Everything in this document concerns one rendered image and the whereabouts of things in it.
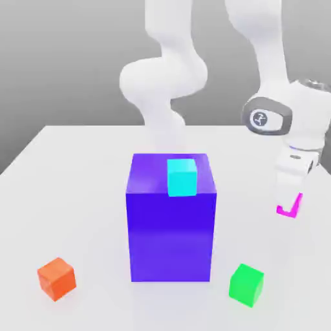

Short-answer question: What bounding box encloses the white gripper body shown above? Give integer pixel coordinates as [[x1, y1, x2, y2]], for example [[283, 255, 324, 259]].
[[274, 146, 321, 182]]

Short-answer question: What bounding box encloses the small magenta cube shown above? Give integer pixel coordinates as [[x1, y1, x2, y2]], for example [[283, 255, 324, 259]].
[[275, 192, 304, 219]]

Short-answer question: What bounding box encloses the small green cube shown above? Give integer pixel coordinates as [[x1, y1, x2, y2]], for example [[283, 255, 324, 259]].
[[228, 263, 265, 308]]

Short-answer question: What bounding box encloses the small cyan cube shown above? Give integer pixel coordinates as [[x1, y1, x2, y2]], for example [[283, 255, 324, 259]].
[[167, 158, 198, 198]]

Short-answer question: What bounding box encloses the small orange cube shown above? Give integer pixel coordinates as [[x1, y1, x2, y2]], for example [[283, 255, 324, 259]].
[[37, 257, 78, 303]]

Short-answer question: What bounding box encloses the large blue box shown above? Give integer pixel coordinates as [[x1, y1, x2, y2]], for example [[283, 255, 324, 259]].
[[125, 153, 217, 283]]

